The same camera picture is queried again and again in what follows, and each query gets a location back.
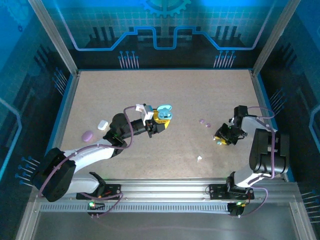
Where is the aluminium frame post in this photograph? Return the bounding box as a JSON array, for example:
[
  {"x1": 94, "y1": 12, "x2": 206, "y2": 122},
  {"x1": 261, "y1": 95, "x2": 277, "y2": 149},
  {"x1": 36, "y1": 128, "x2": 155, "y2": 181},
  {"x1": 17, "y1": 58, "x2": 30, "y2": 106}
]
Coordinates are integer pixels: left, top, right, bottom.
[
  {"x1": 251, "y1": 0, "x2": 302, "y2": 77},
  {"x1": 26, "y1": 0, "x2": 80, "y2": 77}
]

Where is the aluminium frame corner bar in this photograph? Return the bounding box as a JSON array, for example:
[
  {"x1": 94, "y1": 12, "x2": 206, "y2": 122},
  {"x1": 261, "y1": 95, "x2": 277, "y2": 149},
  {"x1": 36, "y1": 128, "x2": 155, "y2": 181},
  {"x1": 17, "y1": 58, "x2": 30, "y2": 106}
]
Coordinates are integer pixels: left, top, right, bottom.
[
  {"x1": 14, "y1": 196, "x2": 43, "y2": 240},
  {"x1": 288, "y1": 182, "x2": 320, "y2": 240}
]

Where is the grey slotted cable duct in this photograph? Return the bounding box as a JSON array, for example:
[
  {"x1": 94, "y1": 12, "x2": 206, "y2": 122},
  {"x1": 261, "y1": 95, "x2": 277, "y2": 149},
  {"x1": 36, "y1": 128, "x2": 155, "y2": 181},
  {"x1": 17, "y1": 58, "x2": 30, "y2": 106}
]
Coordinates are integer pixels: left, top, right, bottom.
[{"x1": 39, "y1": 203, "x2": 231, "y2": 214}]

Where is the purple earbud charging case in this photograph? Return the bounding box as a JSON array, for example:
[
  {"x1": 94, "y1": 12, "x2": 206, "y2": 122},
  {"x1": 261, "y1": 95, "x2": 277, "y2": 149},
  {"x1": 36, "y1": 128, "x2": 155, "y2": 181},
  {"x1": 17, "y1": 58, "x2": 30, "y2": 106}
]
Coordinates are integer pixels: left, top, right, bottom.
[{"x1": 81, "y1": 130, "x2": 94, "y2": 143}]

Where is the black controller box with LEDs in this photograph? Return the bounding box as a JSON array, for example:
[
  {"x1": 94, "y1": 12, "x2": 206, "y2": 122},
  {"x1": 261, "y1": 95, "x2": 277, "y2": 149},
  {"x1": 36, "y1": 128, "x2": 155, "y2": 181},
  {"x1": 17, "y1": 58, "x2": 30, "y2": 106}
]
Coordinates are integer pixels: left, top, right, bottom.
[
  {"x1": 86, "y1": 199, "x2": 106, "y2": 214},
  {"x1": 227, "y1": 201, "x2": 245, "y2": 218}
]

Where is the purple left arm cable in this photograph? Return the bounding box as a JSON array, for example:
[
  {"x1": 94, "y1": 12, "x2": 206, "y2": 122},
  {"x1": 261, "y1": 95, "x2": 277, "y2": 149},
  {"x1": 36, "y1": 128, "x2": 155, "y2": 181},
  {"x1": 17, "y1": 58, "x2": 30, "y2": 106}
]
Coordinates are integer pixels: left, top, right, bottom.
[{"x1": 37, "y1": 105, "x2": 141, "y2": 219}]

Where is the aluminium table side rail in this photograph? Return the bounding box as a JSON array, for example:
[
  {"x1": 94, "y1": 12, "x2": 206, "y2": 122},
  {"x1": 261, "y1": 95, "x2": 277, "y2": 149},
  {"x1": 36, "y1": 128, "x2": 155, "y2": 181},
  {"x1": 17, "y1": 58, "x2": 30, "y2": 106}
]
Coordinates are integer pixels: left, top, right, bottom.
[
  {"x1": 46, "y1": 70, "x2": 81, "y2": 161},
  {"x1": 249, "y1": 69, "x2": 295, "y2": 183}
]

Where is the white earbud charging case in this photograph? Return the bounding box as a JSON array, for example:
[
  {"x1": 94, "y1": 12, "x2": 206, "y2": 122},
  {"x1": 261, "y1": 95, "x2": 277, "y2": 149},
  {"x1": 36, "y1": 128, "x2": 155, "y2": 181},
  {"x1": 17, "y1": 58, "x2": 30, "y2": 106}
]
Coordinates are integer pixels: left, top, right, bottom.
[{"x1": 96, "y1": 119, "x2": 109, "y2": 131}]

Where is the teal earbud charging case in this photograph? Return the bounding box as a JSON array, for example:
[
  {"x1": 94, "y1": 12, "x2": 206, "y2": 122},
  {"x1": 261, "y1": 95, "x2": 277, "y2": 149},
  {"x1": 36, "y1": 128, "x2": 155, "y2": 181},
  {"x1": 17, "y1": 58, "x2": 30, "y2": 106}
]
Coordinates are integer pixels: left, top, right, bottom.
[{"x1": 155, "y1": 104, "x2": 173, "y2": 120}]

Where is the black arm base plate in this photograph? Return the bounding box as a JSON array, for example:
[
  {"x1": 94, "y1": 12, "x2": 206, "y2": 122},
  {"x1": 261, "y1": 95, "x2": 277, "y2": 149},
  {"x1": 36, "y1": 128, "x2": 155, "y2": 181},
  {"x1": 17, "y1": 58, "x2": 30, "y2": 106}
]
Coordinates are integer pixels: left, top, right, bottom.
[
  {"x1": 76, "y1": 183, "x2": 123, "y2": 201},
  {"x1": 208, "y1": 183, "x2": 255, "y2": 201}
]

